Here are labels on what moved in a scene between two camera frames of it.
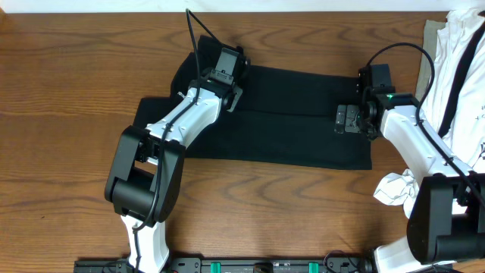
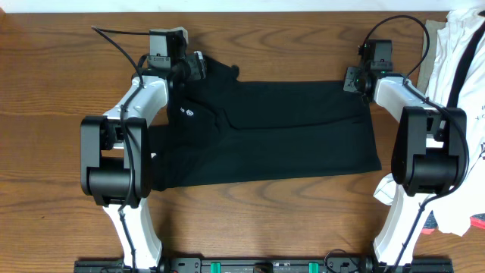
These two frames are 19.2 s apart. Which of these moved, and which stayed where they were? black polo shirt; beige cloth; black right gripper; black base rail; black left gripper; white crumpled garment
Moved: black polo shirt; black left gripper; black right gripper
Stayed: black base rail; beige cloth; white crumpled garment
